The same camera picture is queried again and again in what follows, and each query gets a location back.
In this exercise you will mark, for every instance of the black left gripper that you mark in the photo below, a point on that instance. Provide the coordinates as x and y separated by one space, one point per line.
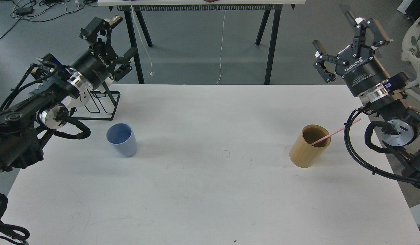
92 67

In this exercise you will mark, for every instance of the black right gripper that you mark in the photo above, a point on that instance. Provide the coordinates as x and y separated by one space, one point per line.
359 69

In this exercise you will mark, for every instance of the pink chopstick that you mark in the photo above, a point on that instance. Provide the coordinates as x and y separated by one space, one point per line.
328 136

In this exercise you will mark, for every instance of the blue plastic cup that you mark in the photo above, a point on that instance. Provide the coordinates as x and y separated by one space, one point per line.
122 138

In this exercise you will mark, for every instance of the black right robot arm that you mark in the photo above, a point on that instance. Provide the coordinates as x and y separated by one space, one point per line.
400 124

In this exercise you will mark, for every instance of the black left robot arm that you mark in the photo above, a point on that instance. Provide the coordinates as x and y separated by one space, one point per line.
43 102

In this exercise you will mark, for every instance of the background white table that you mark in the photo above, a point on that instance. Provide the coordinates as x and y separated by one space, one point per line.
201 43

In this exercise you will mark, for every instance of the white mug on rack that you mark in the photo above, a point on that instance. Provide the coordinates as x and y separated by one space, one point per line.
82 100

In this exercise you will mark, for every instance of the white office chair base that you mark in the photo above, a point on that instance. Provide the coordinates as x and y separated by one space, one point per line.
411 50

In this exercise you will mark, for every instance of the tan bamboo cylinder holder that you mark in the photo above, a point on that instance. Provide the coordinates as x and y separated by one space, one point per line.
305 152

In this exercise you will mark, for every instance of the black wire cup rack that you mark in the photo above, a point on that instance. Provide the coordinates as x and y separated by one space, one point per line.
101 106

